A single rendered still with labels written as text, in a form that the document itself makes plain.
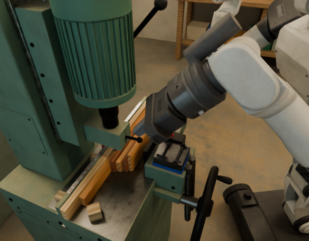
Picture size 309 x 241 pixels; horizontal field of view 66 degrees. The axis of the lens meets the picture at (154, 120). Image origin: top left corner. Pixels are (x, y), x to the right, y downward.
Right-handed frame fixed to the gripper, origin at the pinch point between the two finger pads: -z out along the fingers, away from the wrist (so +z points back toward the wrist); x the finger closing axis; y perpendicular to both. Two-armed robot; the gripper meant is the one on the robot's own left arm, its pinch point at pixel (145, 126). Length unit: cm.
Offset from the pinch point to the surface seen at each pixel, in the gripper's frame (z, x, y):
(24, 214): -77, 2, -3
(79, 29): 2.1, 12.3, 20.6
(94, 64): -2.2, 11.3, 14.0
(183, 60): -89, 268, -136
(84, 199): -33.7, -3.7, -6.2
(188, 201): -20.5, 1.9, -37.9
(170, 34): -100, 342, -120
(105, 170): -32.0, 6.9, -10.5
